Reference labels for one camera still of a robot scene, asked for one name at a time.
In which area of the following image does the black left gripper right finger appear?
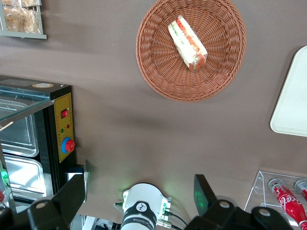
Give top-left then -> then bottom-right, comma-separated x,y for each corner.
184,174 -> 292,230

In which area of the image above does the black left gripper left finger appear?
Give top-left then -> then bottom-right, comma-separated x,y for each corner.
0,172 -> 86,230

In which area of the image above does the triangle sandwich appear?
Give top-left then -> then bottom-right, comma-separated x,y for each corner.
167,14 -> 208,72

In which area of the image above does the cream plastic tray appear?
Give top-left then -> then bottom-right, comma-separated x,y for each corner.
270,46 -> 307,138

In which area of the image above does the brown wicker basket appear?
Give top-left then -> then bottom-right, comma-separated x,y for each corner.
135,0 -> 247,103

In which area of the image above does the clear acrylic bottle rack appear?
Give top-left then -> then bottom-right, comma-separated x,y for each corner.
243,170 -> 307,230

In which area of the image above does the steel food pan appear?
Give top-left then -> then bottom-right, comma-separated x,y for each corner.
2,154 -> 48,195
0,98 -> 39,158

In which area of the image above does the red Coca-Cola bottle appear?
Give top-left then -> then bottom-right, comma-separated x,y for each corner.
268,178 -> 307,229
294,179 -> 307,202

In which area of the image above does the black food warmer case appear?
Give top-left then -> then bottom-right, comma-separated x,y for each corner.
0,75 -> 91,214

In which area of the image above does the clear bag of crackers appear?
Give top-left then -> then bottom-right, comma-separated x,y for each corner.
0,0 -> 42,7
3,6 -> 41,35

